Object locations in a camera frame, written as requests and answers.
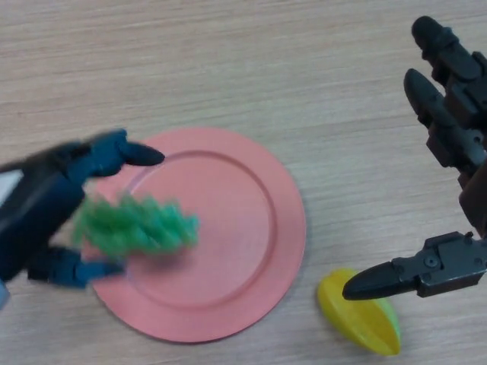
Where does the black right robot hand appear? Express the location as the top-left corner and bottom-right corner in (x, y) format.
(342, 15), (487, 302)

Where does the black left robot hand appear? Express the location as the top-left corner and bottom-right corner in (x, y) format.
(0, 129), (166, 292)

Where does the green grape bunch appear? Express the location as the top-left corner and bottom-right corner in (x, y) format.
(72, 192), (201, 262)

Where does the pink round plate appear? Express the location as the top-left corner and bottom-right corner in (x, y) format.
(84, 127), (307, 345)

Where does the yellow starfruit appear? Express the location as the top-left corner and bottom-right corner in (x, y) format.
(317, 268), (402, 357)

